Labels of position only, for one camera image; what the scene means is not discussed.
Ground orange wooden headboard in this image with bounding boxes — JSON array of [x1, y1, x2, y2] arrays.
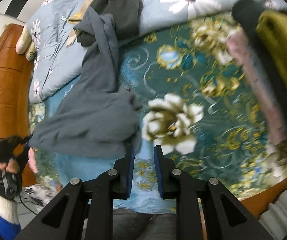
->
[[0, 23, 38, 193]]

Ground dark olive-grey trousers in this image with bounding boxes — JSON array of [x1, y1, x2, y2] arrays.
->
[[74, 0, 143, 47]]

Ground left hand in black glove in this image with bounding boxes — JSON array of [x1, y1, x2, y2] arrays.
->
[[0, 135, 32, 200]]

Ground grey sweatshirt garment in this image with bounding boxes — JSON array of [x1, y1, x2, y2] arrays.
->
[[28, 8, 141, 158]]

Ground pink garment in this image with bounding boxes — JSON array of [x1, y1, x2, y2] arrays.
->
[[226, 30, 287, 145]]

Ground beige tan garment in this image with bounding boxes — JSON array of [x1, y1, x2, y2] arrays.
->
[[66, 0, 94, 47]]

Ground teal floral bed sheet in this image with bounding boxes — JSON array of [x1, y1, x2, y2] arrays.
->
[[28, 13, 287, 214]]

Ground white and blue sleeve forearm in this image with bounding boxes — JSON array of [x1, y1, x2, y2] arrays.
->
[[0, 195, 21, 240]]

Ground cream pillow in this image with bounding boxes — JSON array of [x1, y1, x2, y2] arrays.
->
[[15, 26, 37, 61]]

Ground light blue floral duvet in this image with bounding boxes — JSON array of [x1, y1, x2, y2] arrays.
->
[[26, 0, 284, 104]]

